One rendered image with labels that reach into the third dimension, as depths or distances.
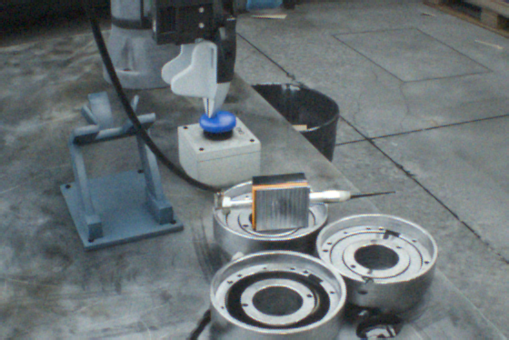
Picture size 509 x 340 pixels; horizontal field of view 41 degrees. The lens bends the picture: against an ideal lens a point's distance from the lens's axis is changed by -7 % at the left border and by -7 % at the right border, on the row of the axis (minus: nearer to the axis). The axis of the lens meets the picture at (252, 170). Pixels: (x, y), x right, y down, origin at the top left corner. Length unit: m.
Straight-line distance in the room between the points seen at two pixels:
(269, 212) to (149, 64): 0.44
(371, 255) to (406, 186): 1.81
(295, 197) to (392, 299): 0.13
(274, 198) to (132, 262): 0.14
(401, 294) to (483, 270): 1.51
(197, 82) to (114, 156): 0.17
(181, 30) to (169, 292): 0.25
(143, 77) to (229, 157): 0.30
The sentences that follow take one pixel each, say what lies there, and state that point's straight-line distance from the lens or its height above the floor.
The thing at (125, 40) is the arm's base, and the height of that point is 0.87.
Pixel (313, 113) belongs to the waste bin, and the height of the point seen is 0.36.
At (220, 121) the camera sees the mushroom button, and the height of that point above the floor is 0.87.
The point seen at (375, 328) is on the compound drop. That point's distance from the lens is 0.58.
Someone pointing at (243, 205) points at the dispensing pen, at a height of 0.85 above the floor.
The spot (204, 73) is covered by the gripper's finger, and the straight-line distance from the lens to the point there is 0.72.
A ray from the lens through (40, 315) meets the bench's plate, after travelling 0.61.
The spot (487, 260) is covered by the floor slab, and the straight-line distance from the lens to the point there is 2.13.
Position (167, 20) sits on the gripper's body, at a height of 0.99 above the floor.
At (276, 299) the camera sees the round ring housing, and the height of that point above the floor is 0.81.
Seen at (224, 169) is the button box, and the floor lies 0.82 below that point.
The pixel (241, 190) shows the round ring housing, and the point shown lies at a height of 0.83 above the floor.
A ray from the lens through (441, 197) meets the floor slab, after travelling 2.41.
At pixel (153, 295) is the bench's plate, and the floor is 0.80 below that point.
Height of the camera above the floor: 1.18
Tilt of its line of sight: 28 degrees down
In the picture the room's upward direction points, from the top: straight up
